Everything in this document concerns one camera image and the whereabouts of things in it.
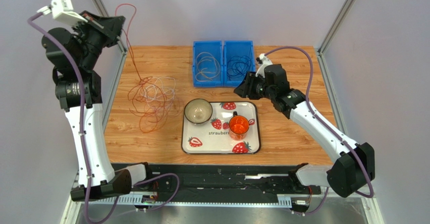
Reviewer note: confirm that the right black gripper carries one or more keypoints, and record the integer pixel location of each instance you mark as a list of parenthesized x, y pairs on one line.
[(250, 85)]

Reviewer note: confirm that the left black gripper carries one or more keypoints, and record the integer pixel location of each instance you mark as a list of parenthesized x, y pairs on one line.
[(112, 25)]

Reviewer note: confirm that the right blue plastic bin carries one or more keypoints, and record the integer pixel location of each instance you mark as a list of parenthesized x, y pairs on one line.
[(238, 61)]

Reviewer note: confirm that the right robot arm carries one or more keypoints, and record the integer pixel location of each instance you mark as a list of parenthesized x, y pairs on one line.
[(353, 164)]

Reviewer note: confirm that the beige ceramic bowl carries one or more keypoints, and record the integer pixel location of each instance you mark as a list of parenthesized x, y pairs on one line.
[(198, 111)]

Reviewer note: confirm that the blue plastic bin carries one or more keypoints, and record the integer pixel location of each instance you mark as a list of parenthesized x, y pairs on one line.
[(207, 64), (238, 61)]

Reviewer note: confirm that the left blue plastic bin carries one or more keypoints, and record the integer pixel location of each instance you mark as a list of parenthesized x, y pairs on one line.
[(207, 64)]

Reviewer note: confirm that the orange transparent mug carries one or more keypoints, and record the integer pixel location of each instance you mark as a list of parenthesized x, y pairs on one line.
[(238, 127)]

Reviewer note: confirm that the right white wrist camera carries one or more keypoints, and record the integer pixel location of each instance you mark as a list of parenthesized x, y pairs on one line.
[(263, 61)]

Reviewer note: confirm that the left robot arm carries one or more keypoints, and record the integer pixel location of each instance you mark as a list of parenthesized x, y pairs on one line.
[(78, 89)]

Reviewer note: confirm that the strawberry print tray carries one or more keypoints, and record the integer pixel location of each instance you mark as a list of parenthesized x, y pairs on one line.
[(212, 136)]

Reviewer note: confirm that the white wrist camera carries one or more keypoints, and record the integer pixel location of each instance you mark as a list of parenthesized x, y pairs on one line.
[(63, 12), (263, 61)]

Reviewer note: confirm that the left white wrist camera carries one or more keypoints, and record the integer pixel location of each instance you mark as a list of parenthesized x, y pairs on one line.
[(63, 12)]

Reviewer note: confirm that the aluminium frame rail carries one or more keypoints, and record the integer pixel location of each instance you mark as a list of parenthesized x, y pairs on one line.
[(145, 201)]

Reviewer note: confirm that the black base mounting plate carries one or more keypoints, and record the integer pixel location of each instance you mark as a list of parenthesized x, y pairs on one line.
[(224, 184)]

